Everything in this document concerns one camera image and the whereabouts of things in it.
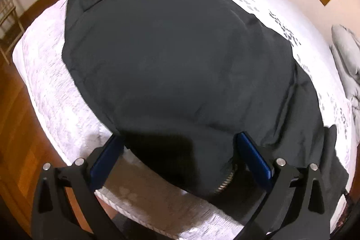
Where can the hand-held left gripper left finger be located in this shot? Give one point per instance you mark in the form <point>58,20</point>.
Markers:
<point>105,161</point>

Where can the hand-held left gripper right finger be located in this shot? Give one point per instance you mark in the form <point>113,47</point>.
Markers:
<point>254,158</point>

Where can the black pants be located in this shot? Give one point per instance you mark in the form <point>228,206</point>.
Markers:
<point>168,60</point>

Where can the white patterned bed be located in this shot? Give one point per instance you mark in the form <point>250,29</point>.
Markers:
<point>47,74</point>

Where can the grey quilt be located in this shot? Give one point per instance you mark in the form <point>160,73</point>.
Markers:
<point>344,54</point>

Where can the wooden chair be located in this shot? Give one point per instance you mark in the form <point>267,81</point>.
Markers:
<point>5,20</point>

